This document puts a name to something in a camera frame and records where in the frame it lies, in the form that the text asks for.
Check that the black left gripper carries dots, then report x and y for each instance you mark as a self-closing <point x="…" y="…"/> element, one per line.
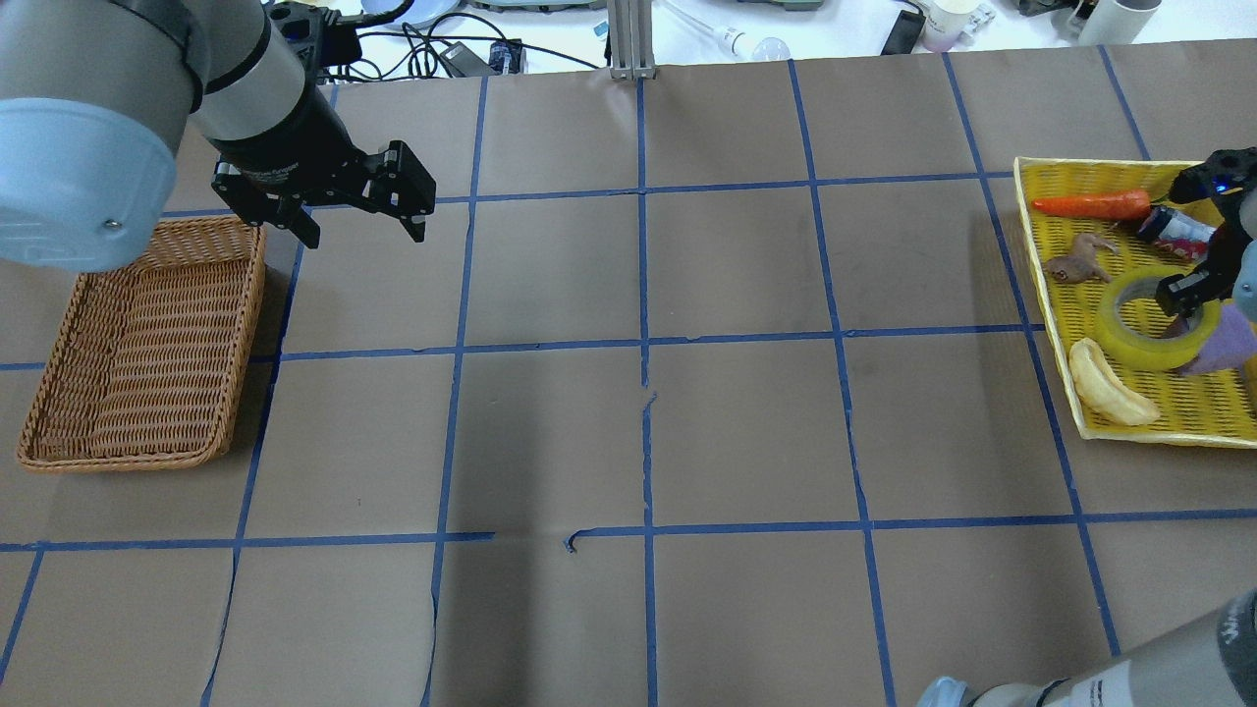
<point x="286" y="149"/>

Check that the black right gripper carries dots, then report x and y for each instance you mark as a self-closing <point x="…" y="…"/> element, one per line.
<point x="1229" y="247"/>

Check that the yellow packing tape roll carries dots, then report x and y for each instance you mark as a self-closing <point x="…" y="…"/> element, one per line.
<point x="1133" y="328"/>

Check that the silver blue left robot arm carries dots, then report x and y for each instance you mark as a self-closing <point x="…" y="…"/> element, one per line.
<point x="96" y="97"/>

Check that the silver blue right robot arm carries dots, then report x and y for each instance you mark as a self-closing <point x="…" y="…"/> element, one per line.
<point x="1205" y="662"/>

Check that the toy soda can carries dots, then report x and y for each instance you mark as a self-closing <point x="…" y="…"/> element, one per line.
<point x="1172" y="231"/>

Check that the purple foam block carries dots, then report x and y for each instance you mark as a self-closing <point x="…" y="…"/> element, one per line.
<point x="1230" y="346"/>

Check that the yellow plastic tray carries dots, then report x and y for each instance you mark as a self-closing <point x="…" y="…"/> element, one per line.
<point x="1210" y="410"/>

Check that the orange toy carrot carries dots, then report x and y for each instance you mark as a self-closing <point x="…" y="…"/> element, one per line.
<point x="1123" y="205"/>

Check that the yellow toy banana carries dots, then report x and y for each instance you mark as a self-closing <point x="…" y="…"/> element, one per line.
<point x="1099" y="388"/>

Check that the light blue plate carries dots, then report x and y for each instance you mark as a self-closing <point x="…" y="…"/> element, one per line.
<point x="420" y="14"/>

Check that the brown wicker basket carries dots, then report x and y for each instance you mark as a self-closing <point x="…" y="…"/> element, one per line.
<point x="150" y="360"/>

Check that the white paper cup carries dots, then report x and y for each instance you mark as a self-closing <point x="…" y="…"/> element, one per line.
<point x="945" y="20"/>

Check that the aluminium frame post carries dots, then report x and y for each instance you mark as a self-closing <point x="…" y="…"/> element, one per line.
<point x="631" y="41"/>

